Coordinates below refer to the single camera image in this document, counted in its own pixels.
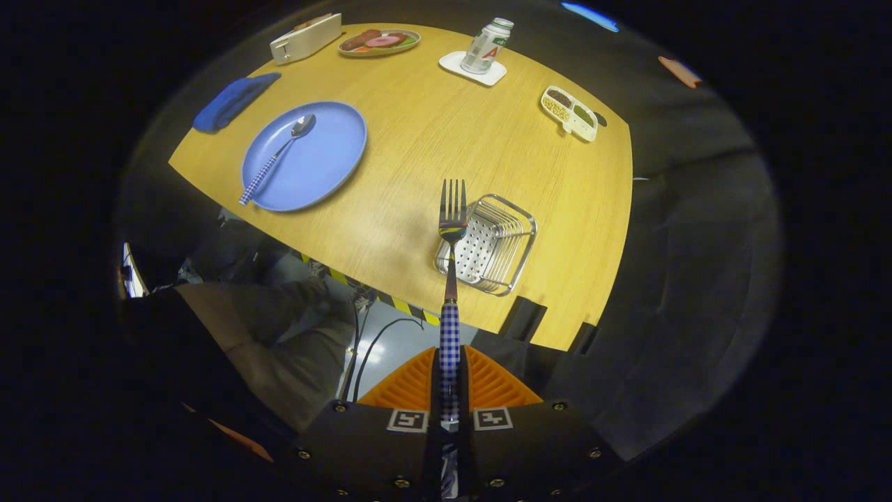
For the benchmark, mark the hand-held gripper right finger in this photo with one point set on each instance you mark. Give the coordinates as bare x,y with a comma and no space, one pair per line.
529,453

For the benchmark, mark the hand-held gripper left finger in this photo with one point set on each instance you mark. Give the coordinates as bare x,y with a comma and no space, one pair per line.
369,453

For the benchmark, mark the person's grey trouser leg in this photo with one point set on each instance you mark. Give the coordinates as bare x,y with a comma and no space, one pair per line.
279,348

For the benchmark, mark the blue round plate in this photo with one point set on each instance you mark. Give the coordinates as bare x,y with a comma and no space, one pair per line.
320,160

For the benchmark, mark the white flat panel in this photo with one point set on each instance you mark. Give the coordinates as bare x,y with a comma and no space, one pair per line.
134,272

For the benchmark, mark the white divided condiment tray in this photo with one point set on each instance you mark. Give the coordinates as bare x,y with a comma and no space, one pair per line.
570,113

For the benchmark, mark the blue folded towel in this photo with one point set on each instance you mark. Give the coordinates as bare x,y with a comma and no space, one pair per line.
230,101

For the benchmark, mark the white square coaster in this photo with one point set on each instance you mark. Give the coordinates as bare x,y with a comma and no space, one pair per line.
453,64

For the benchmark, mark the white drink bottle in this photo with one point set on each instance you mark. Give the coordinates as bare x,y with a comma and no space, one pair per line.
484,49

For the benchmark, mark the oval plate of toy food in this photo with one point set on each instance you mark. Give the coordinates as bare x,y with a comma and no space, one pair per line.
380,42

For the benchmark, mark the white toaster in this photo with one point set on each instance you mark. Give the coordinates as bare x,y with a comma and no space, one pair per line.
306,40

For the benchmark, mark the brown toast slice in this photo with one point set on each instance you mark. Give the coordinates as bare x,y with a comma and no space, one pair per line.
313,21

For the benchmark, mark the black table bracket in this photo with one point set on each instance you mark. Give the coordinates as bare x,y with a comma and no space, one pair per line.
523,319
582,339

